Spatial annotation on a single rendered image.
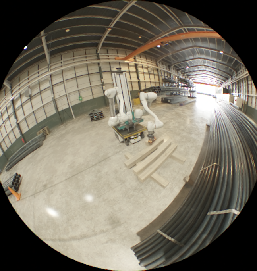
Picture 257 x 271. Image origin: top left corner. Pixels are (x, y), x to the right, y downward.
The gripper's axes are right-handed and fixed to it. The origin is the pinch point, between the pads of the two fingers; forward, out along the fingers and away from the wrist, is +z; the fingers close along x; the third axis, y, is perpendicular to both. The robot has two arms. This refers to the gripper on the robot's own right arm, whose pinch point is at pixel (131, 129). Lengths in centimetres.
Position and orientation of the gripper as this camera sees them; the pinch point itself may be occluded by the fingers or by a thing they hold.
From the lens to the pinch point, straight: 169.6
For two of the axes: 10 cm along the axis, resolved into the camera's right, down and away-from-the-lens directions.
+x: -8.8, 3.5, -3.2
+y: -4.5, -3.8, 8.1
